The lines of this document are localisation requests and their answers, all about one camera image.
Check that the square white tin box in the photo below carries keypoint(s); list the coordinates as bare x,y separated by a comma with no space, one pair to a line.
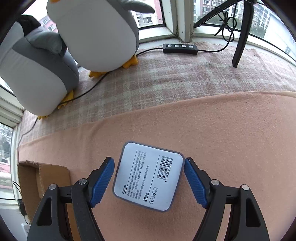
148,176

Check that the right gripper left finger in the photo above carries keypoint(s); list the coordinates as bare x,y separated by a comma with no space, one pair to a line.
98,181

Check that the plaid checkered mat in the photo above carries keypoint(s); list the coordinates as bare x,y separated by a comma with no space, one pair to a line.
158,79

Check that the grey white penguin plush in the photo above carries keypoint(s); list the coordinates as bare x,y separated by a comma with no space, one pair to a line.
37,66

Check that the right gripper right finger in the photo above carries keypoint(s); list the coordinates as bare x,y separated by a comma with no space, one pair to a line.
199,182

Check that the black inline remote control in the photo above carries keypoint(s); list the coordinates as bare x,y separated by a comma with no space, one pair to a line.
180,48

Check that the penguin plush orange beak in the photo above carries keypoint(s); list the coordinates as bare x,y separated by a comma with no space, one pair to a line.
101,36

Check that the black power adapter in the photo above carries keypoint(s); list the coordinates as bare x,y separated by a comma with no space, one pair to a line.
21,207

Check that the brown cardboard box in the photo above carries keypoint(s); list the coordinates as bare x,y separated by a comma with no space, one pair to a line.
46,194

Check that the black tripod stand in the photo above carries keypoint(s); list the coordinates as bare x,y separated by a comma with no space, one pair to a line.
229,25

